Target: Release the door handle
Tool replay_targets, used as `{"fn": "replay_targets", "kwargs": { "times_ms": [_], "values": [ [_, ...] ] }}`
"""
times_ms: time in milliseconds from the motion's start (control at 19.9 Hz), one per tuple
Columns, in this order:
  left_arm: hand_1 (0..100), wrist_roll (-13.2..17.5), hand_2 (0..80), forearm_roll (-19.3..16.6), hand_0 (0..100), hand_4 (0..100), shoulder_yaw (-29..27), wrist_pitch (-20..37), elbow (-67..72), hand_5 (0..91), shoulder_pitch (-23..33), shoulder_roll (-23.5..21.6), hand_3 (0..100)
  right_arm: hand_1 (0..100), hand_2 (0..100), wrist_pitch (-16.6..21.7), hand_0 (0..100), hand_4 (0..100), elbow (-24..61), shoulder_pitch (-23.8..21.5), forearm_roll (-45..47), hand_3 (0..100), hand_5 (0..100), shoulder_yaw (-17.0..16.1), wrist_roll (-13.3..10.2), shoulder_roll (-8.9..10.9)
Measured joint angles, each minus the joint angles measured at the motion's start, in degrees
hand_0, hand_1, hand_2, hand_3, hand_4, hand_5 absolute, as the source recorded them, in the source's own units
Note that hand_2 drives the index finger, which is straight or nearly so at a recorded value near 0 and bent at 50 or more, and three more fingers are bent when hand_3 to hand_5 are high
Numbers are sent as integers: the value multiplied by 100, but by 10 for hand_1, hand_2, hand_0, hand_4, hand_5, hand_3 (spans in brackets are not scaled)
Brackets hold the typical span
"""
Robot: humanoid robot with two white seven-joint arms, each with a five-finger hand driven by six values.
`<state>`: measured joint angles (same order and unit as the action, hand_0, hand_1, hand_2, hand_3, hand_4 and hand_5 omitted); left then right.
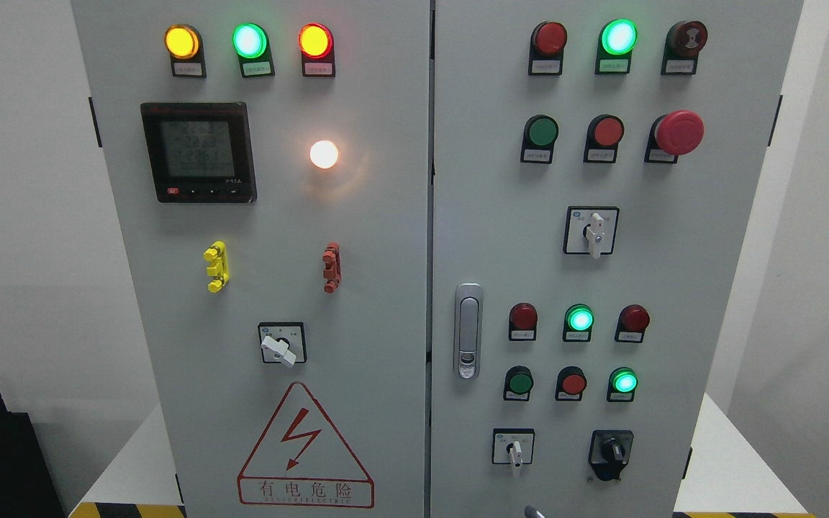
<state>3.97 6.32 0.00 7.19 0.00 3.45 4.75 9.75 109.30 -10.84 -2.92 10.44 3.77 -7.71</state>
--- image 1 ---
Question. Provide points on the black digital power meter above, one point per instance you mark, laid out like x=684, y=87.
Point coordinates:
x=200, y=153

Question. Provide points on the yellow terminal clip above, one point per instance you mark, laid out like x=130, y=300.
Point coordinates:
x=217, y=266

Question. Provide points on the red push button lower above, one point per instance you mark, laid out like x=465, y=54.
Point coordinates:
x=570, y=385

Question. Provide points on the green lit indicator top right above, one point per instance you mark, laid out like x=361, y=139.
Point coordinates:
x=616, y=43

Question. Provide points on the red electric hazard warning sticker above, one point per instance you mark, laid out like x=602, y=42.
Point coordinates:
x=301, y=459

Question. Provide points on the red indicator light top right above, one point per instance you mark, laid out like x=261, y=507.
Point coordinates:
x=547, y=44

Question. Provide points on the red push button upper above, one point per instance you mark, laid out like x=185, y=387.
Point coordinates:
x=602, y=139

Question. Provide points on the yellow indicator light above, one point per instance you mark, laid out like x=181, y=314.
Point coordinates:
x=186, y=49

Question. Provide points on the green push button upper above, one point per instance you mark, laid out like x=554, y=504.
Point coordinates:
x=538, y=139

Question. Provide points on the green lit indicator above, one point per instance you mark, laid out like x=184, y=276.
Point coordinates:
x=621, y=385
x=577, y=324
x=616, y=43

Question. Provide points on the green push button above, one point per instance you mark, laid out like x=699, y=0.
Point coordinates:
x=518, y=384
x=538, y=139

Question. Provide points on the dark red indicator right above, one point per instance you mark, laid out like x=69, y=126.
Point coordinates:
x=632, y=323

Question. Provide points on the white selector switch left door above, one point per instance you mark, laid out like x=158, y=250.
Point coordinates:
x=283, y=343

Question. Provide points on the green push button lower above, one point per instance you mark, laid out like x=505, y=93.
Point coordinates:
x=518, y=384

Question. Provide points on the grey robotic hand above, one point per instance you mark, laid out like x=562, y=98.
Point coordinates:
x=533, y=512

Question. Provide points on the white selector switch upper right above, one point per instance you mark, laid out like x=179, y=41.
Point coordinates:
x=590, y=230

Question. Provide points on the black box with antenna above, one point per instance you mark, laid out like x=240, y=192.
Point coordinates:
x=25, y=490

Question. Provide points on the grey left cabinet door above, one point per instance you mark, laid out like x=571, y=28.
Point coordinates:
x=367, y=341

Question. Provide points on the red black buzzer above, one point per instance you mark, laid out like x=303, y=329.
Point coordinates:
x=683, y=44

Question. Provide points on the white selector switch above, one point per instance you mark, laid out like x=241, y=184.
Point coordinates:
x=590, y=230
x=513, y=446

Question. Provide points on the black rotary knob switch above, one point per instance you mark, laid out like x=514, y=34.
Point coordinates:
x=609, y=453

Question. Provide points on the white lit indicator light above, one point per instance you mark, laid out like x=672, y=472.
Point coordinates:
x=324, y=154

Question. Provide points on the red push button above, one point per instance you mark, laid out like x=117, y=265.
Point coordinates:
x=570, y=385
x=602, y=139

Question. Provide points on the grey cabinet door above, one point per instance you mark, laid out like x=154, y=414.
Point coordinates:
x=367, y=341
x=501, y=223

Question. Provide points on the dark red indicator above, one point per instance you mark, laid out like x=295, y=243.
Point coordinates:
x=632, y=323
x=523, y=322

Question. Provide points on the red terminal clip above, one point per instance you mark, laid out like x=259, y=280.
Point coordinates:
x=332, y=267

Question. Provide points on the red lit indicator light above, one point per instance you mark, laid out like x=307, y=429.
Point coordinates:
x=317, y=45

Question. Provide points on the green indicator light top left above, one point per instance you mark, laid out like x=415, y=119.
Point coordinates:
x=251, y=43

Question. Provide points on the silver door swing handle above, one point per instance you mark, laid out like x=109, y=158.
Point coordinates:
x=467, y=329

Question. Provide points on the dark red indicator left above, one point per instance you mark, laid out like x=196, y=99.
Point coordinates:
x=523, y=322

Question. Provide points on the grey right cabinet door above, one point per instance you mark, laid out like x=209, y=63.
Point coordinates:
x=501, y=223

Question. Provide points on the white selector switch lower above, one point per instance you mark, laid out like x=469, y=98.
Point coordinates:
x=513, y=446

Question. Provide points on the green lit indicator lower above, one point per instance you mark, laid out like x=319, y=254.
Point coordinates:
x=621, y=385

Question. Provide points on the red emergency stop mushroom button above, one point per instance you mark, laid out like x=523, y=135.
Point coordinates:
x=673, y=135

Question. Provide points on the green lit indicator middle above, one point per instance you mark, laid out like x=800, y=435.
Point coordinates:
x=577, y=324

